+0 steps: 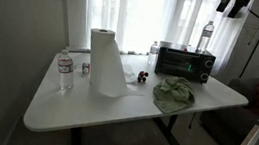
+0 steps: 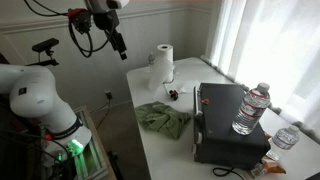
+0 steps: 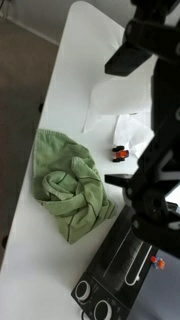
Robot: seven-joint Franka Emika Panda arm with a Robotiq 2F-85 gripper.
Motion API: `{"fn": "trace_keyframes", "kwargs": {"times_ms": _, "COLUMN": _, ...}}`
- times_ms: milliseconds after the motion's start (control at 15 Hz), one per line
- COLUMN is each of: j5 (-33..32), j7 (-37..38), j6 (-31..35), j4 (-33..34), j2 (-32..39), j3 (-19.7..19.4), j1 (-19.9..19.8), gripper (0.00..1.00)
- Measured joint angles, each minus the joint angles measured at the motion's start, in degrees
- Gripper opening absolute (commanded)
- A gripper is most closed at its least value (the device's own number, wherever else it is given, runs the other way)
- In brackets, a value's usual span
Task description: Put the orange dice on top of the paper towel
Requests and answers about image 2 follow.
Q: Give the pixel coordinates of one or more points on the orange snack packet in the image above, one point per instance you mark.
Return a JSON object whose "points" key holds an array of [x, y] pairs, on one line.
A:
{"points": [[267, 165]]}

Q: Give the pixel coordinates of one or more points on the black toaster oven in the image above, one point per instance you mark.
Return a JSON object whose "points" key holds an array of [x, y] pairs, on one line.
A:
{"points": [[215, 141]]}

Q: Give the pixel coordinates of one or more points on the black camera on stand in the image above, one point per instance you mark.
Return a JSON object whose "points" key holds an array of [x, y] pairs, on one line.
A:
{"points": [[46, 46]]}

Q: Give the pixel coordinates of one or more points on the small water bottle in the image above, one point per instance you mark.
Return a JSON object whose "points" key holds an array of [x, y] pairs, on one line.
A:
{"points": [[286, 138]]}

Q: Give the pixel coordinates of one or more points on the wall power outlet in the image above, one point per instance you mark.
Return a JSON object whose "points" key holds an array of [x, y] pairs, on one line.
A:
{"points": [[108, 95]]}

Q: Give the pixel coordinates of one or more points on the green cloth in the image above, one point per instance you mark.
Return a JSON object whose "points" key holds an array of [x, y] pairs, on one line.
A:
{"points": [[162, 118]]}

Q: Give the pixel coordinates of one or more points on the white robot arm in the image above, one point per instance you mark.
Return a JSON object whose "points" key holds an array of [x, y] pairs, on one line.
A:
{"points": [[32, 94]]}

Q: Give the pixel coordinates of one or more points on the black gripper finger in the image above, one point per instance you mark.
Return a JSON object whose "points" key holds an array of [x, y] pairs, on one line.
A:
{"points": [[123, 55], [117, 41]]}

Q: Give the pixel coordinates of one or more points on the white curtain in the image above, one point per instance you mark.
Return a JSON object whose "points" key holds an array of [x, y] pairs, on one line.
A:
{"points": [[276, 42]]}

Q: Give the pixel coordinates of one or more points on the tall water bottle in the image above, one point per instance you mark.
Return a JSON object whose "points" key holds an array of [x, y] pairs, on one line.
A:
{"points": [[251, 109]]}

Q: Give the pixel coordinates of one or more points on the white paper towel roll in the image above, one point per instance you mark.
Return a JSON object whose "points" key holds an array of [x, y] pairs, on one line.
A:
{"points": [[163, 67]]}

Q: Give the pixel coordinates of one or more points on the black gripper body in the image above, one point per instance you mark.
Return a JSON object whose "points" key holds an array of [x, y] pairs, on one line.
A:
{"points": [[107, 21]]}

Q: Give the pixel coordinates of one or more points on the toy car with black wheels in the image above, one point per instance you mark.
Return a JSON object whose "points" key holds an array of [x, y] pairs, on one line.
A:
{"points": [[174, 94]]}

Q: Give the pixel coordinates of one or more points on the small bottle behind towel roll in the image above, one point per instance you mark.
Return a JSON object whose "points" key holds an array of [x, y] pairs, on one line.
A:
{"points": [[151, 59]]}

